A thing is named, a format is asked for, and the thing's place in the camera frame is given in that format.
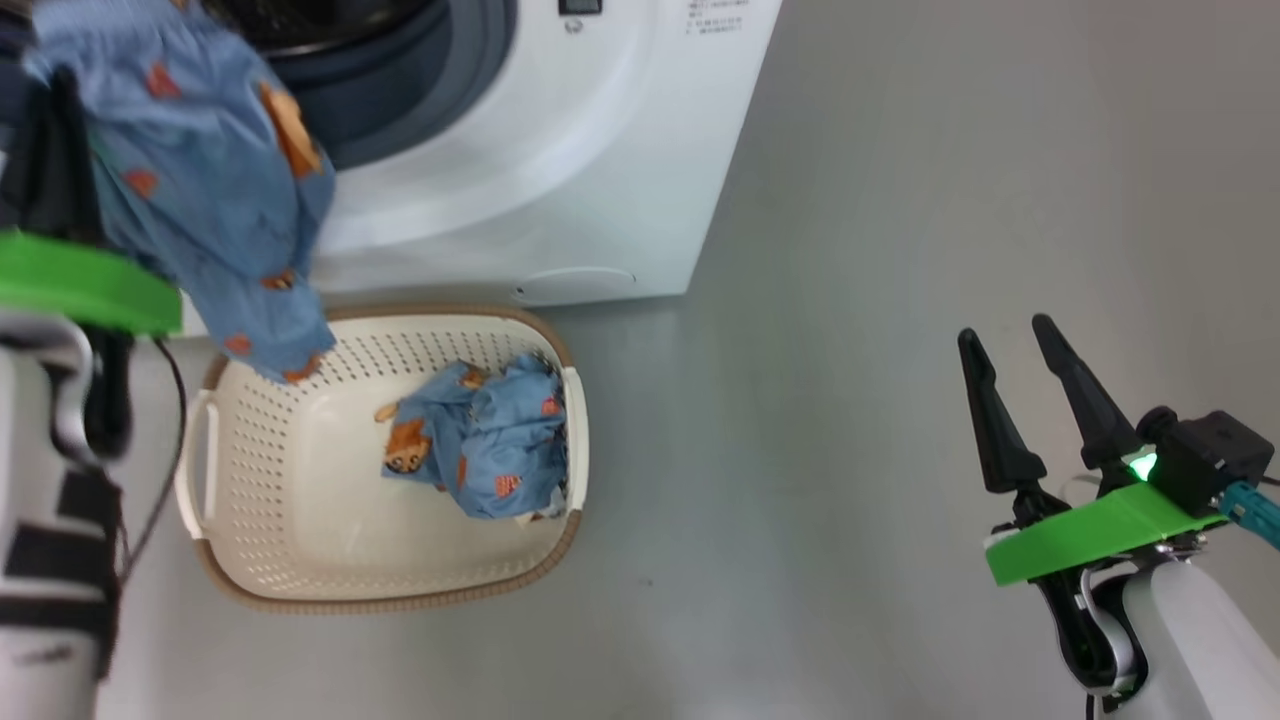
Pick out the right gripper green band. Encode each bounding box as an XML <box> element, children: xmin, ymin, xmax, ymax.
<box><xmin>957</xmin><ymin>314</ymin><xmax>1229</xmax><ymax>699</ymax></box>

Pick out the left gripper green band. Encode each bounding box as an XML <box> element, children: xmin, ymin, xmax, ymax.
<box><xmin>0</xmin><ymin>70</ymin><xmax>184</xmax><ymax>338</ymax></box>

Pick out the blue cartoon print garment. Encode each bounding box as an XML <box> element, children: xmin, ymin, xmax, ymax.
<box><xmin>22</xmin><ymin>0</ymin><xmax>338</xmax><ymax>385</ymax></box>

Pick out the blue cake print garment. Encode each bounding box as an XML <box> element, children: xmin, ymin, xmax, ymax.
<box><xmin>375</xmin><ymin>352</ymin><xmax>571</xmax><ymax>521</ymax></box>

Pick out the cream perforated laundry basket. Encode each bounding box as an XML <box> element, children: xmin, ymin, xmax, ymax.
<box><xmin>175</xmin><ymin>305</ymin><xmax>591</xmax><ymax>614</ymax></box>

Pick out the white front-load washing machine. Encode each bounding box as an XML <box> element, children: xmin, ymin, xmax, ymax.
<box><xmin>170</xmin><ymin>0</ymin><xmax>784</xmax><ymax>338</ymax></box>

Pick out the right teal connector camera cable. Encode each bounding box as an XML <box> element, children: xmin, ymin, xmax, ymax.
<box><xmin>1218</xmin><ymin>478</ymin><xmax>1280</xmax><ymax>551</ymax></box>

